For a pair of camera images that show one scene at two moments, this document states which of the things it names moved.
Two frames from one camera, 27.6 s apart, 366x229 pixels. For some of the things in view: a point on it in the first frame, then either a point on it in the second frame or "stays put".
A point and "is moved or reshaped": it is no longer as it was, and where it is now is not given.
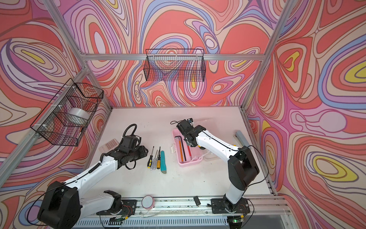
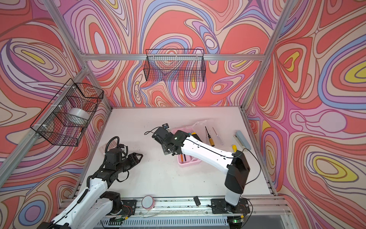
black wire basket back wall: [174, 65] stays put
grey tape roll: [79, 112] stays put
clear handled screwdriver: [153, 165] is moved or reshaped
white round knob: [148, 202] stays put
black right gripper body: [188, 142] -> [167, 150]
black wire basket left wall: [65, 119] stays put
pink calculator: [110, 146] stays put
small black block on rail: [197, 200] stays put
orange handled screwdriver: [158, 161] is moved or reshaped
